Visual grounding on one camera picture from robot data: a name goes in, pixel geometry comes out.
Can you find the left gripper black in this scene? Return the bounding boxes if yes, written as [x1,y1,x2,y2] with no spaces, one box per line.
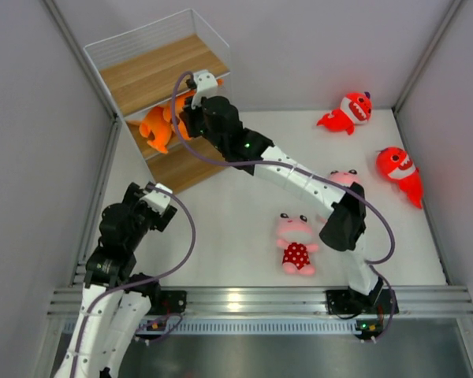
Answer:
[124,183,176,252]

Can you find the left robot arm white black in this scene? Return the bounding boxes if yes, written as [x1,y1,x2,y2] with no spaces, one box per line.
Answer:
[55,183,177,377]

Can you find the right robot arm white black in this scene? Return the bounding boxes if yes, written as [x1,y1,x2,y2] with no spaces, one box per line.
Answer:
[180,96,383,313]

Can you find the pink frog plush front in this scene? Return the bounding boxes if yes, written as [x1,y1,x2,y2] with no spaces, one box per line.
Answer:
[276,213,319,276]

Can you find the pink frog plush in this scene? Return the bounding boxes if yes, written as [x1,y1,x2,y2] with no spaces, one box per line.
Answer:
[327,169,361,187]
[276,213,319,276]

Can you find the red shark plush far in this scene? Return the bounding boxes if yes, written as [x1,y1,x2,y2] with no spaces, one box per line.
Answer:
[316,91,373,135]

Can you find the red shark plush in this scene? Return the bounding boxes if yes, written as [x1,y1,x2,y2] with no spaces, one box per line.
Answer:
[375,146,423,209]
[316,91,373,135]

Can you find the pink frog plush rear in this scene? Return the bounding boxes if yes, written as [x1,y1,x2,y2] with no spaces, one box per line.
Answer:
[327,169,361,187]

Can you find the red shark plush near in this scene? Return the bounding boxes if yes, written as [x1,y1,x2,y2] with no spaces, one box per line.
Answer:
[375,146,423,209]

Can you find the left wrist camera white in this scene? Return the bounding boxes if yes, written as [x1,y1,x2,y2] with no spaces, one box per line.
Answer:
[141,182,173,215]

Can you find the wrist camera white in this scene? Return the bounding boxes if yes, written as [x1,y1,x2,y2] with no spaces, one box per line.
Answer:
[186,69,218,108]
[141,182,173,215]

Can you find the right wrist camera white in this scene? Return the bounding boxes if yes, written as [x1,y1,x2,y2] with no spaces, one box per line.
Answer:
[186,69,218,108]

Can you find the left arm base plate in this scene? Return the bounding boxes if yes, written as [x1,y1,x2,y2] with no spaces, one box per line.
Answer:
[135,291,187,344]

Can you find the white wire wooden shelf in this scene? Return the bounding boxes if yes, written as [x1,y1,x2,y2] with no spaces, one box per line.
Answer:
[84,9,231,193]

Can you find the aluminium rail frame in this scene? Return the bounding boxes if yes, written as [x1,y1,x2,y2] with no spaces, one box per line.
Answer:
[48,286,473,335]

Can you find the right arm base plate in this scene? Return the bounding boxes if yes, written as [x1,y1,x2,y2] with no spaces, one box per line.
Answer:
[326,289,400,343]

